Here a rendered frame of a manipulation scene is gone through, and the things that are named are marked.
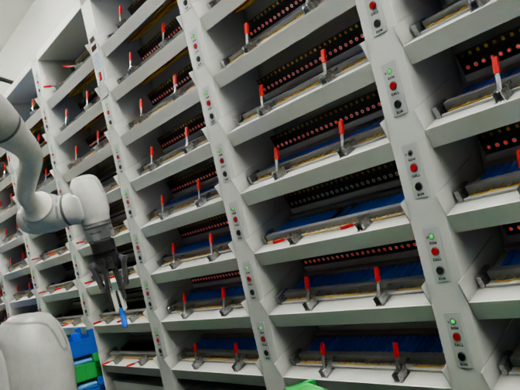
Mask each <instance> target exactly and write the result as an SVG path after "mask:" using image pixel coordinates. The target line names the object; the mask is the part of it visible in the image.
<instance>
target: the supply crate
mask: <svg viewBox="0 0 520 390"><path fill-rule="evenodd" d="M74 331H75V333H80V337H81V340H76V341H74V342H73V340H72V337H68V340H69V343H70V348H71V351H72V355H73V359H75V358H80V357H83V356H85V355H88V354H93V353H95V352H98V348H97V344H96V340H95V336H94V330H93V328H91V329H88V330H86V331H87V335H85V334H82V332H81V328H80V327H78V328H76V329H74Z"/></svg>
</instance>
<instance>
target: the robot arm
mask: <svg viewBox="0 0 520 390"><path fill-rule="evenodd" d="M0 147H1V148H3V149H5V150H7V151H9V152H11V153H12V154H14V155H15V156H17V157H18V159H19V169H18V175H17V180H16V186H15V195H16V199H17V201H18V202H19V204H20V205H21V208H20V209H19V211H18V213H17V215H16V222H17V225H18V226H19V228H20V229H21V230H22V231H24V232H25V233H28V234H45V233H50V232H53V231H58V230H61V229H64V228H67V227H69V226H72V225H75V224H82V227H83V230H84V234H85V238H86V240H87V242H91V244H90V246H91V250H92V253H93V256H94V258H93V262H92V263H91V264H89V265H88V266H87V268H88V269H89V270H90V271H91V272H92V274H93V276H94V278H95V280H96V282H97V285H98V287H99V289H100V291H101V292H102V293H107V294H108V298H109V300H110V302H113V304H114V307H115V312H116V313H118V312H119V309H120V307H119V305H118V299H117V296H116V293H115V290H113V289H112V287H111V280H110V276H109V272H108V268H111V270H112V271H113V273H114V276H115V279H116V282H117V284H118V288H119V289H118V295H119V299H120V301H121V305H122V308H123V311H126V310H127V308H128V307H127V304H126V302H125V299H126V298H127V294H126V291H125V287H126V286H127V285H128V284H129V280H128V267H127V259H128V256H127V255H121V254H120V253H119V252H118V250H117V248H116V245H115V240H114V238H112V237H111V236H113V235H114V234H115V233H114V230H113V227H112V223H111V219H110V213H109V212H110V208H109V204H108V199H107V197H106V194H105V191H104V188H103V186H102V185H101V182H100V180H99V179H98V178H97V177H96V176H94V175H91V174H87V175H83V176H78V177H75V178H73V179H72V180H71V183H70V193H67V194H64V195H61V196H57V195H56V194H51V193H46V192H42V191H40V192H36V193H35V190H36V185H37V183H38V179H39V175H40V172H41V169H42V166H43V153H42V149H41V148H40V145H39V143H38V142H37V140H36V138H35V137H34V136H33V134H32V133H31V131H30V130H29V129H28V127H27V126H26V124H25V122H24V121H23V120H22V118H21V116H20V114H19V113H18V112H17V111H16V110H15V109H14V108H13V106H12V105H11V103H10V102H9V101H8V100H7V99H6V98H5V97H4V96H3V95H2V94H0ZM118 258H120V261H121V269H122V275H123V281H122V279H121V275H120V273H119V271H118V266H117V261H118ZM96 264H97V265H98V266H99V267H101V271H102V272H103V276H104V283H105V285H104V283H103V280H102V278H101V276H100V274H99V272H98V270H97V269H96V267H97V266H96ZM0 390H77V377H76V371H75V366H74V359H73V355H72V351H71V348H70V343H69V340H68V338H67V335H66V334H65V332H64V330H63V328H62V327H61V325H60V323H59V322H58V320H57V319H56V318H55V317H53V316H52V315H51V314H49V313H46V312H36V313H24V314H19V315H15V316H11V317H9V318H8V319H7V320H6V321H5V322H3V323H2V324H1V325H0Z"/></svg>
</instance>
